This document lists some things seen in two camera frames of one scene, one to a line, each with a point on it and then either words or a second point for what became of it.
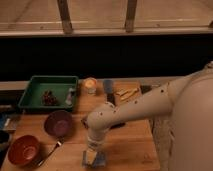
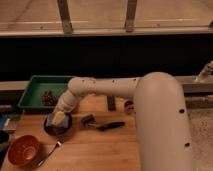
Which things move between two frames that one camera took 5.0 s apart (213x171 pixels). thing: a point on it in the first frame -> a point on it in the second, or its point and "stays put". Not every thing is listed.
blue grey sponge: (100, 159) -> (61, 124)
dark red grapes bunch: (49, 99) stays put
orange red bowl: (24, 150) stays put
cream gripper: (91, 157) -> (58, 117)
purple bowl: (58, 123) stays put
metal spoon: (51, 152) stays put
